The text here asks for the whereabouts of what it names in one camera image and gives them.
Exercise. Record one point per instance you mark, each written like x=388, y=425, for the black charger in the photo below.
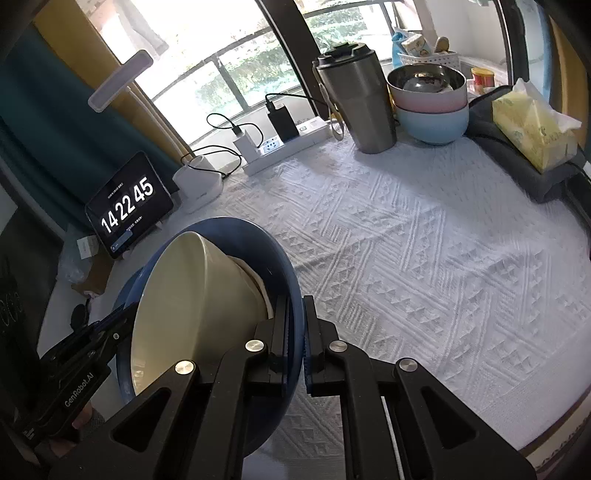
x=282, y=124

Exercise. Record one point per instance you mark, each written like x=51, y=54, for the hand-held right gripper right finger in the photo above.
x=308, y=360

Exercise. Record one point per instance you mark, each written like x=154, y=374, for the white power strip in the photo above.
x=309, y=131

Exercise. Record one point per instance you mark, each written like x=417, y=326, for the black round device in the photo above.
x=78, y=316

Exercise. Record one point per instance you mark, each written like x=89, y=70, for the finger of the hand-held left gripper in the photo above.
x=111, y=334

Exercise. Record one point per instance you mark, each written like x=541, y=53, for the blue snack bag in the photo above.
x=398, y=48

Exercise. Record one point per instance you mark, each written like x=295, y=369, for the cream bowl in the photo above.
x=198, y=300

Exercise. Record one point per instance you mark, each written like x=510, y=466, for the yellow curtain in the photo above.
x=74, y=37
x=568, y=60

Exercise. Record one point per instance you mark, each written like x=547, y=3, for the yellow tissue pack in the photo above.
x=531, y=129

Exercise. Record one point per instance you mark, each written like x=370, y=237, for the balcony railing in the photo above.
x=226, y=78

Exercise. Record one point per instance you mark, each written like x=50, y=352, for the white textured tablecloth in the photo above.
x=415, y=254

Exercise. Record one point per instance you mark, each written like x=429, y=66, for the white desk lamp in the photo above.
x=120, y=81

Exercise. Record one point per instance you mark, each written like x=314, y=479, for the teal curtain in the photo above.
x=55, y=138

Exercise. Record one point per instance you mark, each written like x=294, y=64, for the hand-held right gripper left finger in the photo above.
x=281, y=350

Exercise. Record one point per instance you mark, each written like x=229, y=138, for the cardboard box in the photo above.
x=94, y=279

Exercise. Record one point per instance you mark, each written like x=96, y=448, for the white charger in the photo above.
x=244, y=145

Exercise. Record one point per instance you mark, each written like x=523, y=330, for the red can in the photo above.
x=482, y=79

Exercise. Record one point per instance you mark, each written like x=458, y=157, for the white plastic basket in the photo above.
x=429, y=62

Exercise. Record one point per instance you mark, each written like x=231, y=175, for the person's left hand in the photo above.
x=69, y=441

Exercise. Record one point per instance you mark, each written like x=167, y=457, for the grey towel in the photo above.
x=498, y=153

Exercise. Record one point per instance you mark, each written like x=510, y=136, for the black tablet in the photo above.
x=129, y=203

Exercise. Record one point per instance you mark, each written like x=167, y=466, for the dark window frame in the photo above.
x=291, y=27

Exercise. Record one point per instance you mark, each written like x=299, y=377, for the stainless steel tumbler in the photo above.
x=364, y=106

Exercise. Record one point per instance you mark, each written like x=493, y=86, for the pale blue bowl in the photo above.
x=434, y=127

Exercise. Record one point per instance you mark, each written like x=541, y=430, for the dark blue bowl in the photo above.
x=277, y=272

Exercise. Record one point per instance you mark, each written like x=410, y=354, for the pink steel bowl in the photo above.
x=429, y=104

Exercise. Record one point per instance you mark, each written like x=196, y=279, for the clear plastic bag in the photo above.
x=69, y=267

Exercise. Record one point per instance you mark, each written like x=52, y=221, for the wooden utensil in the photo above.
x=442, y=45

